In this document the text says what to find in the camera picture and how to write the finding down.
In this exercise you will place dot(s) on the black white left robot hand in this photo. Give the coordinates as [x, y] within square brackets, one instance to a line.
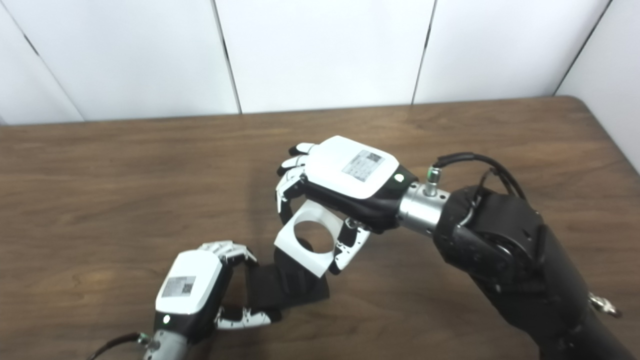
[187, 287]

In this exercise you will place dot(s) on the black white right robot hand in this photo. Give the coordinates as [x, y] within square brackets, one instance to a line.
[350, 175]

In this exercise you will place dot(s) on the white square piece with hole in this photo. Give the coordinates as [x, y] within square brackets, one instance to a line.
[287, 242]

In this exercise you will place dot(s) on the black peg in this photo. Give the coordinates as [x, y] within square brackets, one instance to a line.
[285, 287]

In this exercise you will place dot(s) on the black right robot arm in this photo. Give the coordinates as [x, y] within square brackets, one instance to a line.
[520, 260]

